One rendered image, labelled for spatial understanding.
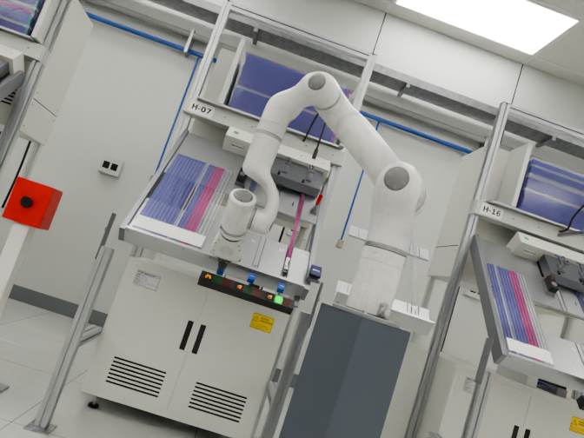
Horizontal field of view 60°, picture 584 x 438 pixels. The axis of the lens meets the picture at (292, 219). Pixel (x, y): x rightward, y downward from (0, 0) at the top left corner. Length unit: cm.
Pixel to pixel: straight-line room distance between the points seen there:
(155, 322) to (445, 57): 319
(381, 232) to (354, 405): 44
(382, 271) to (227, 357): 98
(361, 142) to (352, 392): 68
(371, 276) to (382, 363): 22
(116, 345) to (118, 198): 188
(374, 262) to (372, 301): 10
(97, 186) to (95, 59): 96
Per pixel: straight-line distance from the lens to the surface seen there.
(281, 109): 160
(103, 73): 414
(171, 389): 218
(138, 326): 215
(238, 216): 154
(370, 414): 138
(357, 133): 147
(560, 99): 476
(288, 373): 185
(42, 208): 205
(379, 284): 134
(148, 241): 183
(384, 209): 135
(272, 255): 188
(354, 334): 128
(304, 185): 217
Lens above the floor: 73
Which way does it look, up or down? 7 degrees up
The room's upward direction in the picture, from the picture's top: 18 degrees clockwise
